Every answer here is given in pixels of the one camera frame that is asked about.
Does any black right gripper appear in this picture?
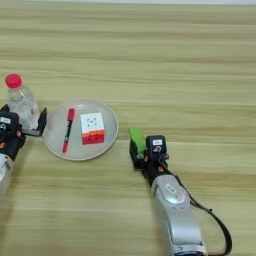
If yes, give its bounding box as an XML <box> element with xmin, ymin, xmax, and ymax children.
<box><xmin>129</xmin><ymin>136</ymin><xmax>172</xmax><ymax>186</ymax></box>

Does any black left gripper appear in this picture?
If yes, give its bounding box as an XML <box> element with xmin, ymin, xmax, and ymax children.
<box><xmin>0</xmin><ymin>103</ymin><xmax>48</xmax><ymax>162</ymax></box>

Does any green block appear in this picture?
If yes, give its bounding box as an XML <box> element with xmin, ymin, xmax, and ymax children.
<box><xmin>128</xmin><ymin>127</ymin><xmax>146</xmax><ymax>156</ymax></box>

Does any clear bottle with red cap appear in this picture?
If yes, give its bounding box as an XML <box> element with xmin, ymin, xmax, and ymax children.
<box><xmin>4</xmin><ymin>73</ymin><xmax>40</xmax><ymax>130</ymax></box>

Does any round beige plate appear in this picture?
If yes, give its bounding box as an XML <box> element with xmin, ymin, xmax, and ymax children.
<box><xmin>42</xmin><ymin>98</ymin><xmax>120</xmax><ymax>162</ymax></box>

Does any red and black marker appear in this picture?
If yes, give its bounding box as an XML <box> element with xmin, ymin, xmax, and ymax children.
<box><xmin>61</xmin><ymin>108</ymin><xmax>76</xmax><ymax>154</ymax></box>

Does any colourful puzzle cube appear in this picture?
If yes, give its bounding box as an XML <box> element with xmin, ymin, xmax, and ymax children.
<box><xmin>79</xmin><ymin>112</ymin><xmax>106</xmax><ymax>146</ymax></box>

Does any left gripper labelled black box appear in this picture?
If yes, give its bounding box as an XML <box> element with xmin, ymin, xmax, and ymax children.
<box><xmin>0</xmin><ymin>111</ymin><xmax>20</xmax><ymax>135</ymax></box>

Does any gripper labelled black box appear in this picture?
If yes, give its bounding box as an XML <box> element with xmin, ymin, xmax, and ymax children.
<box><xmin>0</xmin><ymin>111</ymin><xmax>20</xmax><ymax>135</ymax></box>
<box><xmin>145</xmin><ymin>134</ymin><xmax>168</xmax><ymax>158</ymax></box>

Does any right gripper labelled black box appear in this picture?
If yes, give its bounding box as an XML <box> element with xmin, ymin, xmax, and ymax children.
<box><xmin>145</xmin><ymin>134</ymin><xmax>168</xmax><ymax>158</ymax></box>

